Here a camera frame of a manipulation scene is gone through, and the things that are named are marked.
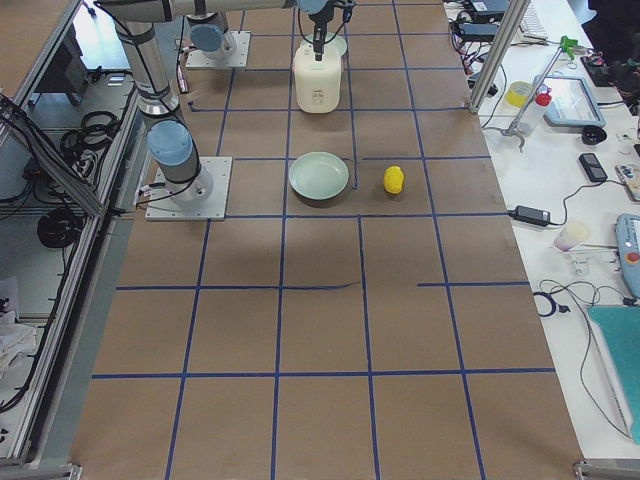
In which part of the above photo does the blue framed tablet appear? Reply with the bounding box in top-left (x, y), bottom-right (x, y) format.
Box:
top-left (543, 75), bottom-right (606, 128)

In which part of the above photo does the teal cutting mat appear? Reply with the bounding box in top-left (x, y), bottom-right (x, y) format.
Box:
top-left (588, 306), bottom-right (639, 444)

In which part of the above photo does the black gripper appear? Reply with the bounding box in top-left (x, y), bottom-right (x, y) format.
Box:
top-left (308, 3), bottom-right (356, 61)

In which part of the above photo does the black power adapter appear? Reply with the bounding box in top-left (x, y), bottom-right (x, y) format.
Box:
top-left (508, 205), bottom-right (551, 227)

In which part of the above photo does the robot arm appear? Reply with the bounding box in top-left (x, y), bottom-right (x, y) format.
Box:
top-left (96, 1), bottom-right (356, 205)
top-left (187, 12), bottom-right (236, 60)

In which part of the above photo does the white squeeze bottle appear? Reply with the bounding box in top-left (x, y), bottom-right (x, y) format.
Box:
top-left (517, 89), bottom-right (552, 137)

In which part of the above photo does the aluminium frame post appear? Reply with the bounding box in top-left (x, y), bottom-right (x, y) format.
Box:
top-left (468, 0), bottom-right (530, 114)

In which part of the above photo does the green plate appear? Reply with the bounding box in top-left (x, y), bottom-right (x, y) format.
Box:
top-left (325, 32), bottom-right (347, 57)
top-left (288, 152), bottom-right (350, 201)

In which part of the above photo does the white rice cooker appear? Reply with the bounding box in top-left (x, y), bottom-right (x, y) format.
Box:
top-left (292, 43), bottom-right (342, 114)

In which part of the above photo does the yellow tape roll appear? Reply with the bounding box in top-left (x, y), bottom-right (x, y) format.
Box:
top-left (505, 81), bottom-right (533, 108)

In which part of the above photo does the far green plate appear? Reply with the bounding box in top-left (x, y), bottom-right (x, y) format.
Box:
top-left (325, 32), bottom-right (347, 57)

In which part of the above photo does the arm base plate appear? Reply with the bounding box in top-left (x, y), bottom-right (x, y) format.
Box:
top-left (145, 157), bottom-right (232, 221)
top-left (186, 30), bottom-right (251, 70)

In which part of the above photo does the teach pendant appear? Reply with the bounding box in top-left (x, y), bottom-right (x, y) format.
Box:
top-left (615, 213), bottom-right (640, 298)

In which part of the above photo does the yellow toy potato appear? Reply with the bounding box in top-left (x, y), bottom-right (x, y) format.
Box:
top-left (383, 165), bottom-right (405, 195)

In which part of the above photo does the near green plate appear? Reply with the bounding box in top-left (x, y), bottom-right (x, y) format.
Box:
top-left (288, 152), bottom-right (350, 201)

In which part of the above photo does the white plastic cup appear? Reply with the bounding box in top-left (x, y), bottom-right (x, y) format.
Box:
top-left (553, 220), bottom-right (591, 252)

